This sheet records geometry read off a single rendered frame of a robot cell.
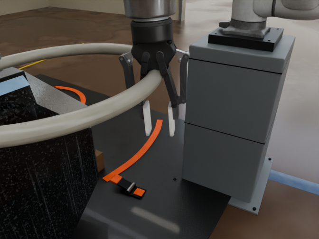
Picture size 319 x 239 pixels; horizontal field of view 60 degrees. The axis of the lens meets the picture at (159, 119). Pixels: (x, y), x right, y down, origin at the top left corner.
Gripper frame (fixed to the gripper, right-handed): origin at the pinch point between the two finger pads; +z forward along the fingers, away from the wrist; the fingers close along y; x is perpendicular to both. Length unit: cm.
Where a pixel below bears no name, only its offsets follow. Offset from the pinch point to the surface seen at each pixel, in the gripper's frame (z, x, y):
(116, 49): -10.4, -19.3, 14.2
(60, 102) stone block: 11, -32, 43
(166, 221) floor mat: 80, -44, 10
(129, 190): 75, -58, 32
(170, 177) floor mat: 79, -75, 12
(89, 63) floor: 62, -257, 136
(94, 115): -9.8, 17.5, 5.7
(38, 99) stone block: 5.7, -22.7, 43.8
